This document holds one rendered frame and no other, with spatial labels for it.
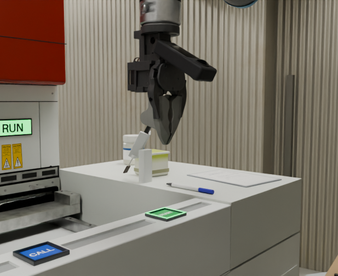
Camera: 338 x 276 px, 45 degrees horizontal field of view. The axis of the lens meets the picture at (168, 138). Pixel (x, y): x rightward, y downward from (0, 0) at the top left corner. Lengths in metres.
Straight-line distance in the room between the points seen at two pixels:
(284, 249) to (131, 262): 0.55
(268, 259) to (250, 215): 0.16
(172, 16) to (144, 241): 0.39
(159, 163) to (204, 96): 2.11
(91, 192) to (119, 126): 2.54
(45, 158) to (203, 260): 0.64
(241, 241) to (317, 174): 2.07
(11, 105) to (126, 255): 0.68
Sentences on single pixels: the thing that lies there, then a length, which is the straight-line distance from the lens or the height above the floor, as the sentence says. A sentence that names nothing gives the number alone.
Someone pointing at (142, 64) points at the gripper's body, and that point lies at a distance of 0.74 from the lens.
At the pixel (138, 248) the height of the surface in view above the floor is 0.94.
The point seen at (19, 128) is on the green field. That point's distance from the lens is 1.22.
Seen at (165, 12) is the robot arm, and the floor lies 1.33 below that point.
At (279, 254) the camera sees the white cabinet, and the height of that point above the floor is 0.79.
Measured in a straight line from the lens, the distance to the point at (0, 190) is 1.21.
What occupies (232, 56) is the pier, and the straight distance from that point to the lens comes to 2.94.
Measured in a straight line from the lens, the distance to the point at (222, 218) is 0.84.
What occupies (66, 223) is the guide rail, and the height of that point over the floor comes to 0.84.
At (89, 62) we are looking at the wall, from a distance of 3.94.
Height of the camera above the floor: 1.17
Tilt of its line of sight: 5 degrees down
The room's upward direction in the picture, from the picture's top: straight up
